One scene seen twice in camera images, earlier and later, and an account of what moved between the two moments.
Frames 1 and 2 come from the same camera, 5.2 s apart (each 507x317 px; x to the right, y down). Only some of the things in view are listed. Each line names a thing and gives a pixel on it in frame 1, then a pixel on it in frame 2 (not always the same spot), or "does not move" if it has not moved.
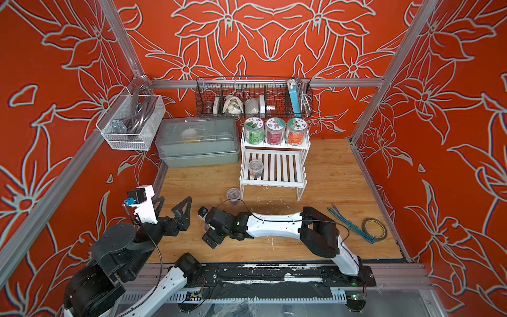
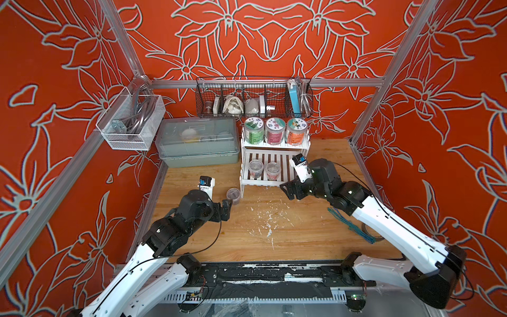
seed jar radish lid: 296,131 does not move
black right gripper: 212,238 to 296,183
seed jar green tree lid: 254,130 does not move
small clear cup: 255,168 does not move
